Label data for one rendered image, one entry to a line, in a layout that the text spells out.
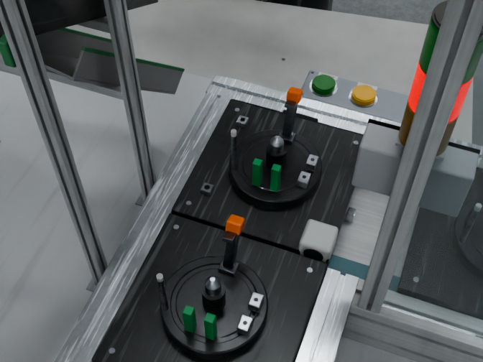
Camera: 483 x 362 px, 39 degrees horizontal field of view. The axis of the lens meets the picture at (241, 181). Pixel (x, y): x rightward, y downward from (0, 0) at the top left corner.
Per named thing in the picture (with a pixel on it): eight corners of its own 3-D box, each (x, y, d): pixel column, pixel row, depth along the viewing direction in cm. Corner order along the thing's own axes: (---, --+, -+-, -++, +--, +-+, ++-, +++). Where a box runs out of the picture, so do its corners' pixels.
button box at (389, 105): (307, 93, 123) (310, 67, 118) (421, 123, 119) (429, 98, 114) (295, 119, 119) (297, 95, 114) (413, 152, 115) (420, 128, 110)
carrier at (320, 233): (230, 106, 114) (229, 50, 104) (369, 145, 109) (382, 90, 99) (171, 217, 101) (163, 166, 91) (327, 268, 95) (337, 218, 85)
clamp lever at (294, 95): (282, 130, 105) (290, 85, 101) (295, 133, 104) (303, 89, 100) (275, 140, 102) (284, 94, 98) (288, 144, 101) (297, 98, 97)
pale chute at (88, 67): (111, 66, 115) (119, 41, 114) (175, 95, 111) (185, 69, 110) (-5, 44, 89) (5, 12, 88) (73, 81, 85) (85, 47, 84)
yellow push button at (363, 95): (353, 90, 116) (355, 81, 115) (376, 95, 115) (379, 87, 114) (348, 105, 114) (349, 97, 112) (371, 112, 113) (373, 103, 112)
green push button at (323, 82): (315, 80, 118) (315, 71, 116) (337, 85, 117) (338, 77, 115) (307, 95, 116) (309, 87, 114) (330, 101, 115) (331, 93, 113)
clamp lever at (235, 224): (224, 258, 91) (231, 212, 87) (238, 263, 91) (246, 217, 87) (214, 274, 88) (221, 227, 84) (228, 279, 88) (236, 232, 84)
